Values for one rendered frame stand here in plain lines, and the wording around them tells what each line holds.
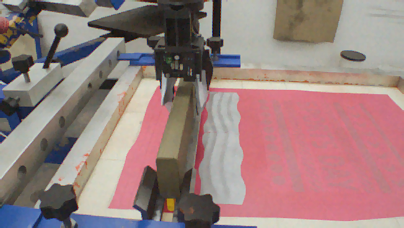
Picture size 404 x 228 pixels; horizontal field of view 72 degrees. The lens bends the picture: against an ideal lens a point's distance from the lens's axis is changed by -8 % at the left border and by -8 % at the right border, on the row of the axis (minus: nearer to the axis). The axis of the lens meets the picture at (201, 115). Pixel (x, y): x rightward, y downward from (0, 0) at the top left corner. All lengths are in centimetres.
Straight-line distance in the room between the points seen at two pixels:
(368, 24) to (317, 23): 48
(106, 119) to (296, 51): 227
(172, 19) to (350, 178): 39
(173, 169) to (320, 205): 23
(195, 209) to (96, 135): 30
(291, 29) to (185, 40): 214
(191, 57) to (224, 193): 21
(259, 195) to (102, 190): 25
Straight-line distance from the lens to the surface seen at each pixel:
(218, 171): 51
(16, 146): 51
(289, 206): 48
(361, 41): 287
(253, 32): 261
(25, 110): 66
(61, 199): 36
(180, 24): 46
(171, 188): 42
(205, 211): 32
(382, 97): 87
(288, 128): 64
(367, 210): 52
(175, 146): 40
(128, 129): 63
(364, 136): 68
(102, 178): 53
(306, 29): 262
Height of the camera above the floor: 131
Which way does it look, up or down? 32 degrees down
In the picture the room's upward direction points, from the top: straight up
